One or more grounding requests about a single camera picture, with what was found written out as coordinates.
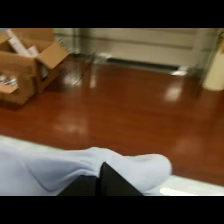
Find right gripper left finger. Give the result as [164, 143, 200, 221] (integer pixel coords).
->
[57, 174, 100, 197]

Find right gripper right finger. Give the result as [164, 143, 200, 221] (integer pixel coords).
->
[97, 161, 145, 197]

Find light blue shirt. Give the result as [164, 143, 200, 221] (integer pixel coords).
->
[0, 142, 173, 197]

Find brown cardboard box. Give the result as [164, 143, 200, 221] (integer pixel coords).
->
[0, 28, 73, 106]

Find pale round container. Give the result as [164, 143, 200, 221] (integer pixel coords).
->
[201, 42, 224, 92]

